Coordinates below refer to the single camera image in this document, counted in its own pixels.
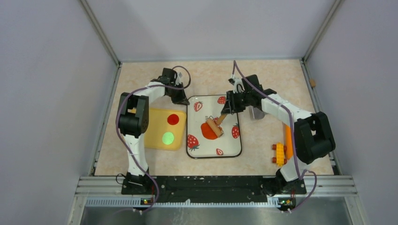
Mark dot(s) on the red dough disc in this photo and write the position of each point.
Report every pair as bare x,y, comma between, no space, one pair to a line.
173,119

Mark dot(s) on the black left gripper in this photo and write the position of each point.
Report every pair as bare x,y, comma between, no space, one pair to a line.
181,99

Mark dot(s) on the yellow plastic tray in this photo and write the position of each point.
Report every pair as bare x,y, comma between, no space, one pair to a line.
158,125

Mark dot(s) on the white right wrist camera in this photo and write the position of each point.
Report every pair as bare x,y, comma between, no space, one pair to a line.
237,84

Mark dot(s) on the wooden pastry roller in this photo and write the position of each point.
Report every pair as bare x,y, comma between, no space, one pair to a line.
215,124

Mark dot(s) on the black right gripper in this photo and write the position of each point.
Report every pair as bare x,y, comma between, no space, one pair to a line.
231,107

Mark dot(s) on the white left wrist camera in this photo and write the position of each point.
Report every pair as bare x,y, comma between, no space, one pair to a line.
179,78

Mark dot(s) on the orange toy microphone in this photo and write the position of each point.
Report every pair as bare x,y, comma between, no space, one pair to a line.
288,142

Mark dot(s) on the green dough disc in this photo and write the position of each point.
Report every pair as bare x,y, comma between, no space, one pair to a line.
168,138

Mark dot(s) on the yellow red toy block car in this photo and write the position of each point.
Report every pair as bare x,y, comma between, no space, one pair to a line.
279,158

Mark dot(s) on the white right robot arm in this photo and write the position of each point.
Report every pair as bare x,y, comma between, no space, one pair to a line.
311,133

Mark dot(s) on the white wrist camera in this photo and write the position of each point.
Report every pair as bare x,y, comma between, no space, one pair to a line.
237,84
179,78

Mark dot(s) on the small wooden corner stopper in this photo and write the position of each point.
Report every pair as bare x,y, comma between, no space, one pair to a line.
312,83

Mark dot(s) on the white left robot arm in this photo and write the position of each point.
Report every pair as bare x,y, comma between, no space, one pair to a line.
132,118

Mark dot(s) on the steel scraper wooden handle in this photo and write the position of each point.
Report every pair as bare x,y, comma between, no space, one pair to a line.
256,114

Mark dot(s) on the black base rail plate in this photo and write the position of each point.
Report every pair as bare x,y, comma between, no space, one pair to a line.
211,189

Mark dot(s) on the orange dough disc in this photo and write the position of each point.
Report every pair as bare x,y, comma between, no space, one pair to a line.
207,132

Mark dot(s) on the white strawberry enamel tray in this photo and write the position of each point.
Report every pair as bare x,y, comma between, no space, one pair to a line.
198,111

